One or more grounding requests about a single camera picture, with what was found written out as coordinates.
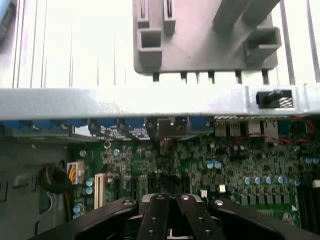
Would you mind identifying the green motherboard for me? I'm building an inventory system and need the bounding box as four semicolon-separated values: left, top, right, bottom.
67;119;320;236

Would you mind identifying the long black expansion slot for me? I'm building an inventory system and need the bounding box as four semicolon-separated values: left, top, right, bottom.
131;174;139;198
113;174;122;201
181;174;190;198

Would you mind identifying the black yellow power cable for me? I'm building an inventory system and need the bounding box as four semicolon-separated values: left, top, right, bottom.
37;161;85;222

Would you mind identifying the gray metal PC case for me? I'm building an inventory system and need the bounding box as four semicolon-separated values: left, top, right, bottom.
0;83;320;240

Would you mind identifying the silver rear port block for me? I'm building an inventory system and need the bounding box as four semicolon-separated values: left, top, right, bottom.
214;120;247;138
247;119;279;143

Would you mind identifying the black intrusion switch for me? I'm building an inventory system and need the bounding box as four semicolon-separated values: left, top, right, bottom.
256;89;294;110

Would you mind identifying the blue plastic object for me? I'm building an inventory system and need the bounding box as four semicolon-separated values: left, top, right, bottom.
0;0;16;45

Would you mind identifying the white PCI expansion slot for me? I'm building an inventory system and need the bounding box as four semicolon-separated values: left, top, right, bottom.
94;172;105;210

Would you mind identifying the gray plastic parts rack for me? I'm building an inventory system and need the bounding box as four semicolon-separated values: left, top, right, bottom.
133;0;283;85

